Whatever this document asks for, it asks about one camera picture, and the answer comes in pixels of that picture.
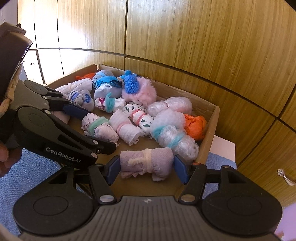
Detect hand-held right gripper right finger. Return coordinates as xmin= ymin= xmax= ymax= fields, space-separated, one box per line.
xmin=173 ymin=154 xmax=249 ymax=204

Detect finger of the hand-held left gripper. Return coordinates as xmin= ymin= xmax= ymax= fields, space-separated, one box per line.
xmin=49 ymin=114 xmax=117 ymax=155
xmin=49 ymin=97 xmax=92 ymax=121

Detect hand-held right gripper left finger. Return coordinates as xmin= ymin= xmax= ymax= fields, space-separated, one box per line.
xmin=47 ymin=156 xmax=122 ymax=204

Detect pale grey sock ball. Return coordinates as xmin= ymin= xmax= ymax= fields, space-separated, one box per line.
xmin=69 ymin=90 xmax=95 ymax=110

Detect dark-spotted roll green tie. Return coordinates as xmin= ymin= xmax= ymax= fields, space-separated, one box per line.
xmin=81 ymin=113 xmax=119 ymax=143

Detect pale lilac roll white tie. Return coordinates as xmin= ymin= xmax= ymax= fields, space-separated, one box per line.
xmin=55 ymin=78 xmax=93 ymax=100

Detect lilac mesh roll white tie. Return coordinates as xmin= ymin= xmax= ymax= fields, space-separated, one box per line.
xmin=120 ymin=147 xmax=174 ymax=182

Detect red-spotted roll teal tie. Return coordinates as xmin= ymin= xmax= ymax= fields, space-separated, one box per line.
xmin=94 ymin=93 xmax=126 ymax=113

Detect bubble wrap roll teal ties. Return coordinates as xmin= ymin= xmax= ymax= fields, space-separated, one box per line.
xmin=150 ymin=125 xmax=200 ymax=163

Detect white sock roll pink tie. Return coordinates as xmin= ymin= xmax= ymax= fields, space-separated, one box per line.
xmin=109 ymin=109 xmax=145 ymax=146

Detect orange plastic bag bundle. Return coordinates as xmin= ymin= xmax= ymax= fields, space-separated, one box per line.
xmin=75 ymin=72 xmax=96 ymax=80
xmin=184 ymin=113 xmax=207 ymax=141

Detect blue and white sock bundle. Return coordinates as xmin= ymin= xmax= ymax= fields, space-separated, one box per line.
xmin=94 ymin=76 xmax=123 ymax=100

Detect grey roll blue tie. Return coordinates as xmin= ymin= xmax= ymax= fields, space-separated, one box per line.
xmin=92 ymin=70 xmax=116 ymax=84

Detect brown cardboard box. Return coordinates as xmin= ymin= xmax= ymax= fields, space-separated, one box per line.
xmin=45 ymin=64 xmax=221 ymax=200

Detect green-spotted roll pink tie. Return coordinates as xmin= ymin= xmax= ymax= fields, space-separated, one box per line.
xmin=122 ymin=103 xmax=154 ymax=135

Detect plain bubble wrap bundle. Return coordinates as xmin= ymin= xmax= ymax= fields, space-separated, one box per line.
xmin=153 ymin=109 xmax=188 ymax=135

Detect blue knitted mini hat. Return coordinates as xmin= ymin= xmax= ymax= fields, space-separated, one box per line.
xmin=121 ymin=70 xmax=141 ymax=94

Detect bubble wrap roll lilac tie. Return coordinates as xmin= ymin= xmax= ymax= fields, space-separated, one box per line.
xmin=146 ymin=97 xmax=193 ymax=117

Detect pink fluffy ball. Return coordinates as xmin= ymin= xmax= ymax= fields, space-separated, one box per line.
xmin=121 ymin=77 xmax=158 ymax=105

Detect person's left hand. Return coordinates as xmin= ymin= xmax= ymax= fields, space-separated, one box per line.
xmin=0 ymin=141 xmax=22 ymax=178

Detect pale pink cloth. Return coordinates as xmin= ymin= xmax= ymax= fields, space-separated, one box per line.
xmin=51 ymin=111 xmax=71 ymax=124

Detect cream braided cloth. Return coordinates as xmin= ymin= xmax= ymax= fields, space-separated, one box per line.
xmin=0 ymin=62 xmax=25 ymax=114

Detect blue towel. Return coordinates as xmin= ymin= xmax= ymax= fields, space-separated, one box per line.
xmin=0 ymin=148 xmax=237 ymax=237

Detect metal wardrobe handle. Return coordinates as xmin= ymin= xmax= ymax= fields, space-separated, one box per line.
xmin=277 ymin=168 xmax=293 ymax=186

